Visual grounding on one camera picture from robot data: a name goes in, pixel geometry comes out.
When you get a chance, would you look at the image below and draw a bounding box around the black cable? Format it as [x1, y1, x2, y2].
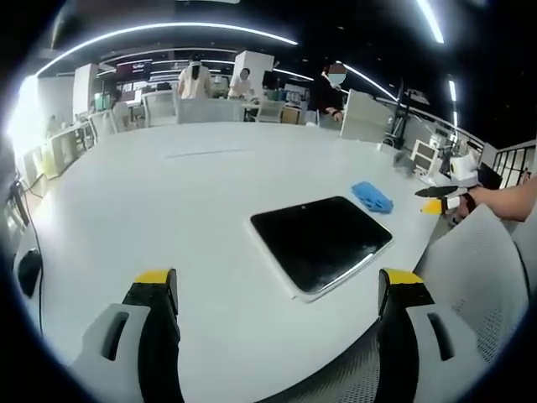
[7, 174, 45, 337]

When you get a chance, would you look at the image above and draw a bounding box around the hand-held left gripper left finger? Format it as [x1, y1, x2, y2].
[70, 268, 185, 403]

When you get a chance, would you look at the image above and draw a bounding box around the black tripod stand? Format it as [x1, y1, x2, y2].
[391, 78, 430, 149]

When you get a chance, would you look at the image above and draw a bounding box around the blue cleaning cloth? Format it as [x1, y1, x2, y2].
[350, 181, 395, 215]

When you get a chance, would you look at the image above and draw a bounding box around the white partition panel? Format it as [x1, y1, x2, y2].
[338, 88, 392, 143]

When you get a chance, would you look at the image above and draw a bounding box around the black rectangular mirror white rim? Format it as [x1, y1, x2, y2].
[249, 195, 395, 305]

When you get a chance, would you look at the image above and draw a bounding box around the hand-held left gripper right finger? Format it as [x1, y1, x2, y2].
[376, 268, 480, 403]

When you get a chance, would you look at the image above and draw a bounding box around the white mesh office chair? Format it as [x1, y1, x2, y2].
[141, 92, 178, 127]
[268, 205, 530, 403]
[255, 100, 287, 124]
[175, 98, 245, 124]

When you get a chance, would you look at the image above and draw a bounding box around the black computer mouse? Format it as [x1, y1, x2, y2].
[17, 249, 44, 298]

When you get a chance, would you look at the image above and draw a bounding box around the white low shelf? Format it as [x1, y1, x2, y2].
[40, 124, 92, 181]

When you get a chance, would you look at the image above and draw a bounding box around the white pillar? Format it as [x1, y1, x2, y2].
[233, 50, 274, 92]

